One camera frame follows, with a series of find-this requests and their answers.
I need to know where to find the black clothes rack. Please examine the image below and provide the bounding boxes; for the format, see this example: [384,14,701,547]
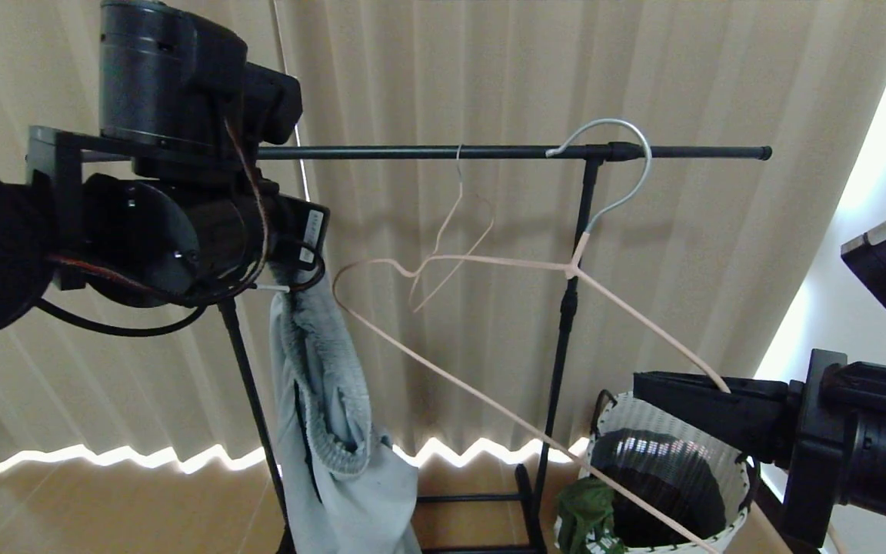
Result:
[216,142,773,554]

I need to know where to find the black cable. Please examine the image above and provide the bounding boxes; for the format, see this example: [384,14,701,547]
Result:
[32,296,209,338]

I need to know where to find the pink clothes hanger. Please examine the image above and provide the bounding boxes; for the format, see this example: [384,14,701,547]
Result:
[333,118,730,554]
[410,145,495,312]

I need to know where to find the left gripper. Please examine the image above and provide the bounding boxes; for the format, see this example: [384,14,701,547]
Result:
[85,175,330,309]

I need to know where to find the pale grey shorts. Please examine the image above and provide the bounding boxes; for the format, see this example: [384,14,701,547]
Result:
[268,262,422,554]

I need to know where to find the white laundry basket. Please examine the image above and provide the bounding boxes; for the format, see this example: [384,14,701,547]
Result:
[555,389,755,554]

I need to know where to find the beige curtain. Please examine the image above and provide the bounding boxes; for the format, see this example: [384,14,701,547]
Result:
[0,0,886,474]

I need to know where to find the green garment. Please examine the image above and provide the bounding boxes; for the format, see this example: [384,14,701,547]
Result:
[555,479,621,554]

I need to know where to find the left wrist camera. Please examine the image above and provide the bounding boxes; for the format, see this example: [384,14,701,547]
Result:
[241,62,304,147]

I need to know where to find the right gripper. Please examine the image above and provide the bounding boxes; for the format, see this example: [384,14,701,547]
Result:
[783,350,886,549]

